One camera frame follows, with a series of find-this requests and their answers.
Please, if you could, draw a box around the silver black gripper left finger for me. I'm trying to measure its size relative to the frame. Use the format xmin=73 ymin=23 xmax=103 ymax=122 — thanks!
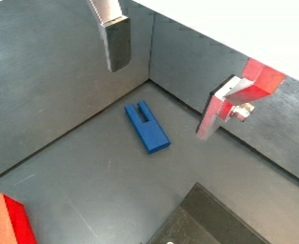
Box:
xmin=87 ymin=0 xmax=131 ymax=72

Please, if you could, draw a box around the silver red gripper right finger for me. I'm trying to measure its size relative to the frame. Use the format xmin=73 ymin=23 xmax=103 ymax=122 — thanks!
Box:
xmin=196 ymin=58 xmax=286 ymax=140

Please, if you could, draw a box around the blue slotted square-circle block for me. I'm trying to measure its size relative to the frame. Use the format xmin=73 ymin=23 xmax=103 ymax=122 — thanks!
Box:
xmin=124 ymin=101 xmax=171 ymax=153

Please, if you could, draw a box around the black curved regrasp stand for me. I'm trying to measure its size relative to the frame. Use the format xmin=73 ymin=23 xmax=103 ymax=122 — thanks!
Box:
xmin=148 ymin=183 xmax=271 ymax=244

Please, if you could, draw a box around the red peg board fixture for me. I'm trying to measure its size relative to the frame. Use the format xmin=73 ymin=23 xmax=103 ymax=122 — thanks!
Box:
xmin=0 ymin=193 xmax=37 ymax=244

